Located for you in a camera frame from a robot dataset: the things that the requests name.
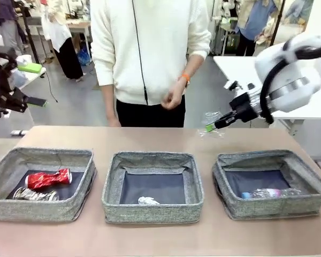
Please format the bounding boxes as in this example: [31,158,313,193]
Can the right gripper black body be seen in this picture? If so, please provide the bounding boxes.
[229,92,260,123]

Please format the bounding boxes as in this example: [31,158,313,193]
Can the clear plastic cup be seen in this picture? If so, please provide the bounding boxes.
[197,110,227,140]

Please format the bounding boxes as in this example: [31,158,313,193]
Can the crushed red drink can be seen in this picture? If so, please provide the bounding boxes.
[25,168,73,191]

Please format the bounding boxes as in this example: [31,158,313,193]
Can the clear bottle with blue cap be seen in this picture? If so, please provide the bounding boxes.
[241,187,303,200]

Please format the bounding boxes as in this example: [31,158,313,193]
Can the crushed black drink can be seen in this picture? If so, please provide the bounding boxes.
[12,186,60,202]

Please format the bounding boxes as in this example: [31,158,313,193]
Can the white paper ball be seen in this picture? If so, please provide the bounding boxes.
[137,195,161,206]

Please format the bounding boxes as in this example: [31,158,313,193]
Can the person's right forearm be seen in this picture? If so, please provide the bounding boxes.
[101,84,118,120]

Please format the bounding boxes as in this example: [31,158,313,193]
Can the person's left forearm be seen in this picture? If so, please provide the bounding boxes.
[182,53,204,80]

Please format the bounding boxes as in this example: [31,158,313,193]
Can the person's right hand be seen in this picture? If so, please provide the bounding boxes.
[106,117,122,128]

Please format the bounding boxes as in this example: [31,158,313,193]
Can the white paper roll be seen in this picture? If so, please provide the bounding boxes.
[16,54,33,66]

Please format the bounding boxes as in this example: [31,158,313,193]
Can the small white side table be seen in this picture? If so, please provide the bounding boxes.
[13,66,47,90]

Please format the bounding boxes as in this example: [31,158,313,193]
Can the clear plastic storage box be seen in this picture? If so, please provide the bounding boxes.
[10,68,27,89]

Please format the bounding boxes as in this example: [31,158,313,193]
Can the black tripod stand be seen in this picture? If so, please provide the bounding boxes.
[14,0,41,65]

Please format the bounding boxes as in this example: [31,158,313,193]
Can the large white table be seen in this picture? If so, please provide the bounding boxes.
[213,55,321,136]

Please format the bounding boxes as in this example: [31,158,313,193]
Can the bystander in purple jacket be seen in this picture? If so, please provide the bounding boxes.
[0,0,25,56]

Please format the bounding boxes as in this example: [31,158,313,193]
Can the bystander in white coat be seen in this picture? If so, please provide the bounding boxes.
[40,0,85,81]

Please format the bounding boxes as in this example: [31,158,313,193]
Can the blue plastic bag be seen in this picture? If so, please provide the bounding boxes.
[77,48,91,67]

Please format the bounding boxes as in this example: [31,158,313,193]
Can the orange wristwatch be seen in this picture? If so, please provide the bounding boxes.
[179,73,192,88]

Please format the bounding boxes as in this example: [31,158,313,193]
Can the wooden background desk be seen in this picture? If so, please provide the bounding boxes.
[66,21,92,34]

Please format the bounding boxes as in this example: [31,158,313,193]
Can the bystander in blue shirt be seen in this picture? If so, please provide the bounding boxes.
[235,0,275,57]

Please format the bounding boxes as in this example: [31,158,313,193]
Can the person in white sweater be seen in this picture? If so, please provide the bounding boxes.
[90,0,212,128]

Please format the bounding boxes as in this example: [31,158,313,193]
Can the thin black pole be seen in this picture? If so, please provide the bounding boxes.
[271,0,286,45]

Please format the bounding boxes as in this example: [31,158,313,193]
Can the grey fabric basket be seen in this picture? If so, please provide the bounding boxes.
[101,151,205,224]
[211,149,321,221]
[0,146,97,223]

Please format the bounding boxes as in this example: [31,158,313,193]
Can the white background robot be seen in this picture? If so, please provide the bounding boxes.
[220,0,238,19]

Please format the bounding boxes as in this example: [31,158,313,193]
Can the bystander in light blue top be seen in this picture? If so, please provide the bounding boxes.
[283,0,314,27]

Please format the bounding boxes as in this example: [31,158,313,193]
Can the thin black floor cable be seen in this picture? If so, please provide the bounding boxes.
[44,71,58,104]

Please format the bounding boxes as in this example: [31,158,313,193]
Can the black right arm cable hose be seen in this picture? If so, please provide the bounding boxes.
[259,44,321,125]

